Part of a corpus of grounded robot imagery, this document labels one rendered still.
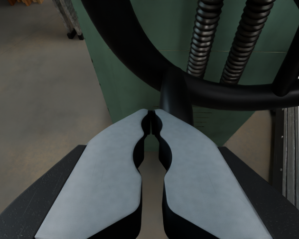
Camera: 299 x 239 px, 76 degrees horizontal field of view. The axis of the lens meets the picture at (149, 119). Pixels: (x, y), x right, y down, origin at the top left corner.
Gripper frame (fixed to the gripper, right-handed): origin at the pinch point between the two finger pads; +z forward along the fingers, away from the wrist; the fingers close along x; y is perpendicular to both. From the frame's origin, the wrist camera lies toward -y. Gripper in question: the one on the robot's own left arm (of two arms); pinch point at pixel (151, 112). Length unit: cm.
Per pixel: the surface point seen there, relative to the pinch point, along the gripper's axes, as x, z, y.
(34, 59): -69, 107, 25
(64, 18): -51, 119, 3
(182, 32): 5.8, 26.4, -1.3
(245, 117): 30, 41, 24
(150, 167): 1, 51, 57
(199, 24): 4.8, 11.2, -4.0
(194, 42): 4.8, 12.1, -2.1
